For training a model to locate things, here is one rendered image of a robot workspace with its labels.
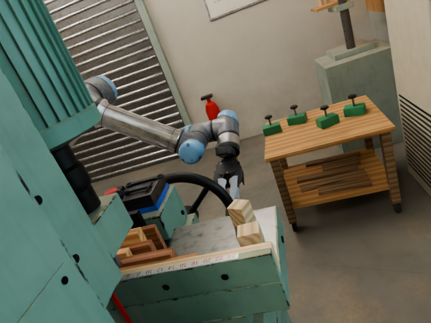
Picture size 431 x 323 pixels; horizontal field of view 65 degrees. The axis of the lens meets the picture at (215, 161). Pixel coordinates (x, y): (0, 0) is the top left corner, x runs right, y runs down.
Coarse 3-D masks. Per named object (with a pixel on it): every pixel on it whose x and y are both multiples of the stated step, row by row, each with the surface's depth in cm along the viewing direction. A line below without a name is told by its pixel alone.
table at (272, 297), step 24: (192, 216) 83; (264, 216) 67; (168, 240) 71; (192, 240) 68; (216, 240) 65; (264, 240) 60; (240, 288) 52; (264, 288) 52; (288, 288) 56; (120, 312) 58; (144, 312) 57; (168, 312) 57; (192, 312) 56; (216, 312) 55; (240, 312) 54; (264, 312) 54
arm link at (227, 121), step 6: (222, 114) 116; (228, 114) 116; (234, 114) 117; (216, 120) 115; (222, 120) 115; (228, 120) 114; (234, 120) 115; (216, 126) 114; (222, 126) 113; (228, 126) 112; (234, 126) 113; (216, 132) 114; (222, 132) 112; (234, 132) 112; (216, 138) 116
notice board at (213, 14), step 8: (208, 0) 315; (216, 0) 315; (224, 0) 314; (232, 0) 313; (240, 0) 312; (248, 0) 312; (256, 0) 311; (264, 0) 310; (208, 8) 318; (216, 8) 318; (224, 8) 317; (232, 8) 316; (240, 8) 316; (208, 16) 321; (216, 16) 321
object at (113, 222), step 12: (108, 204) 55; (120, 204) 58; (96, 216) 52; (108, 216) 54; (120, 216) 58; (96, 228) 51; (108, 228) 54; (120, 228) 57; (108, 240) 53; (120, 240) 56
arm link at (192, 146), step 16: (96, 96) 106; (112, 112) 104; (128, 112) 106; (112, 128) 106; (128, 128) 104; (144, 128) 104; (160, 128) 105; (160, 144) 105; (176, 144) 104; (192, 144) 102; (192, 160) 104
